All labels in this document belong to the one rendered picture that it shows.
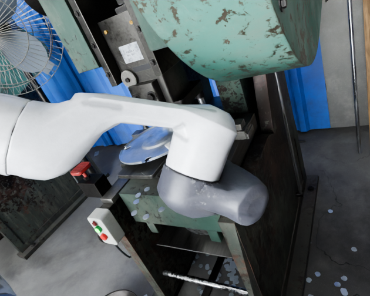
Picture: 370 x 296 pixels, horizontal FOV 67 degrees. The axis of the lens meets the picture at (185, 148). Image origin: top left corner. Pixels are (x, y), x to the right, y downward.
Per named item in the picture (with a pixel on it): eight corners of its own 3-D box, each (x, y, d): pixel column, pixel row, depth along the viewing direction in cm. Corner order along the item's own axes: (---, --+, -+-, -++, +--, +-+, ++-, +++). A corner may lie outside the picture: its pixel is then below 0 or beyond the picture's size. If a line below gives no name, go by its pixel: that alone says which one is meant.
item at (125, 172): (170, 209, 82) (151, 174, 76) (134, 207, 90) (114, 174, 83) (201, 158, 100) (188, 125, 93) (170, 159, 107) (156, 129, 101)
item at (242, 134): (249, 139, 88) (241, 110, 84) (202, 142, 98) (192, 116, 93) (254, 128, 93) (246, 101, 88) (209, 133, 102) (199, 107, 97)
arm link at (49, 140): (-2, 186, 35) (216, 230, 44) (34, 40, 33) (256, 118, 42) (24, 163, 46) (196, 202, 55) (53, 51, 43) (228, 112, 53)
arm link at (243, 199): (161, 141, 49) (144, 194, 51) (190, 162, 38) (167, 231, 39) (242, 162, 57) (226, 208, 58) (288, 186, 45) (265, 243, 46)
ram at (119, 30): (167, 109, 83) (122, 3, 69) (130, 115, 91) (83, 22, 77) (191, 84, 95) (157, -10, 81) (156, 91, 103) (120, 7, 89)
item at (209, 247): (254, 262, 97) (253, 261, 97) (157, 245, 121) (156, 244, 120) (276, 182, 127) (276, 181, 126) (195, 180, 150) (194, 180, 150)
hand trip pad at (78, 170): (89, 188, 103) (78, 172, 99) (78, 188, 106) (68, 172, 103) (101, 176, 108) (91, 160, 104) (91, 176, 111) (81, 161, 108)
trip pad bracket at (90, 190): (117, 219, 109) (92, 181, 100) (100, 217, 114) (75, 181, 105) (126, 208, 113) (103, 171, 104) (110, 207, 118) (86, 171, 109)
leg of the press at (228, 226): (296, 353, 97) (222, 137, 55) (263, 342, 103) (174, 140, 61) (319, 179, 161) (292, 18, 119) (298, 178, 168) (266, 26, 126)
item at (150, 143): (138, 131, 109) (137, 129, 109) (207, 108, 99) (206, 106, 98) (105, 174, 85) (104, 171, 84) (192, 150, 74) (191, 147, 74)
